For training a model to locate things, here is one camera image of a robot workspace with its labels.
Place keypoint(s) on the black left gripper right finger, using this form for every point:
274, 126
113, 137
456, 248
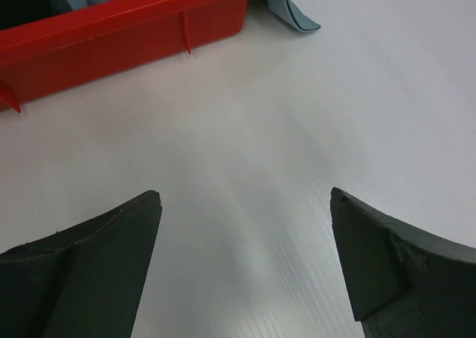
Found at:
401, 280

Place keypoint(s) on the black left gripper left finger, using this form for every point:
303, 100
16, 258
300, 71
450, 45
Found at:
84, 281

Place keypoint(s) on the red plastic bin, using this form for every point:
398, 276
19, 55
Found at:
58, 53

